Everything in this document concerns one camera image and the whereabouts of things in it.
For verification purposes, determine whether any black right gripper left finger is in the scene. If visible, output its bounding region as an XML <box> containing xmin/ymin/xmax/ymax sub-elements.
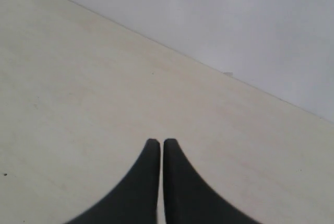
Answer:
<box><xmin>69</xmin><ymin>139</ymin><xmax>160</xmax><ymax>224</ymax></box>

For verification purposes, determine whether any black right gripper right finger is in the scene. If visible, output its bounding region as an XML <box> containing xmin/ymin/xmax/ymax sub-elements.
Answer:
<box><xmin>163</xmin><ymin>138</ymin><xmax>258</xmax><ymax>224</ymax></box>

